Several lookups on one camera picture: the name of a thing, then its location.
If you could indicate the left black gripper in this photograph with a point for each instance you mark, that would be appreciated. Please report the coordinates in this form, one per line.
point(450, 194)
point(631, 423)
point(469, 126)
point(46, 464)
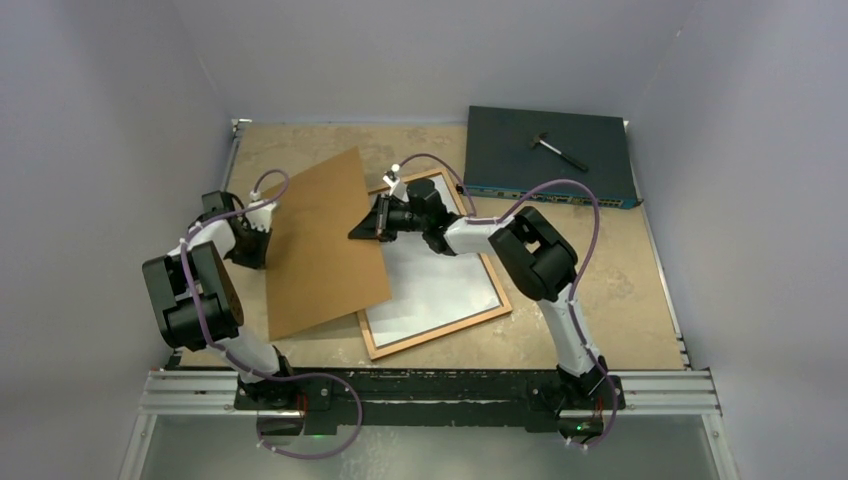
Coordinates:
point(258, 261)

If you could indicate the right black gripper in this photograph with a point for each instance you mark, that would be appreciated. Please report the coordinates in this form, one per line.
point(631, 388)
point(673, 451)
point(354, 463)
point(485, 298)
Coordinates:
point(376, 223)

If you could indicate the brown backing board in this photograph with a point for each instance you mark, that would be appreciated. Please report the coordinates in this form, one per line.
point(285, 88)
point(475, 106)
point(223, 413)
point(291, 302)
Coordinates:
point(314, 272)

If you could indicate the glossy photo print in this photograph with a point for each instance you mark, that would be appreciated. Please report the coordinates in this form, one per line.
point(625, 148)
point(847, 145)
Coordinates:
point(437, 291)

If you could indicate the orange wooden picture frame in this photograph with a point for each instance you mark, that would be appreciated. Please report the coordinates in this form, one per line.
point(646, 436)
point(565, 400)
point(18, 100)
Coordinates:
point(437, 338)

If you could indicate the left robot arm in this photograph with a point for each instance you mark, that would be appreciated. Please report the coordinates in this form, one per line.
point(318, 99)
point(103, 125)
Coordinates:
point(194, 300)

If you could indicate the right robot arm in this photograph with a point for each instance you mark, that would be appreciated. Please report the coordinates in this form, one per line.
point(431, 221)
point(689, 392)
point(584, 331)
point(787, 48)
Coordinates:
point(541, 263)

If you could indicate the small black hammer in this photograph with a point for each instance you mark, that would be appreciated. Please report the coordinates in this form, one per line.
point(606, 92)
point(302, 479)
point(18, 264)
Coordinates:
point(540, 140)

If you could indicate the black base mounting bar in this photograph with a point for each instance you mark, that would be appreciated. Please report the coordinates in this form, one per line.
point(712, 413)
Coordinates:
point(538, 401)

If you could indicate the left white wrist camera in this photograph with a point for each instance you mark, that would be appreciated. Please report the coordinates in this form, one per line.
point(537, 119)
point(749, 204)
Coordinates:
point(260, 212)

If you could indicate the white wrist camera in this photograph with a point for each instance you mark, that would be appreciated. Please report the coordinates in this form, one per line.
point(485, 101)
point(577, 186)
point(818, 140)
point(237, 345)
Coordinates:
point(260, 212)
point(397, 188)

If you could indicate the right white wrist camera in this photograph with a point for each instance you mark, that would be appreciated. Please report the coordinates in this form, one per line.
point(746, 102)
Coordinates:
point(397, 188)

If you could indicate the dark network switch box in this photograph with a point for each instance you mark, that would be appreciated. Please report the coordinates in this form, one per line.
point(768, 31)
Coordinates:
point(511, 151)

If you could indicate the aluminium rail frame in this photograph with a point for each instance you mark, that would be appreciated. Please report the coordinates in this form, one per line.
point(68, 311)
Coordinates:
point(670, 427)

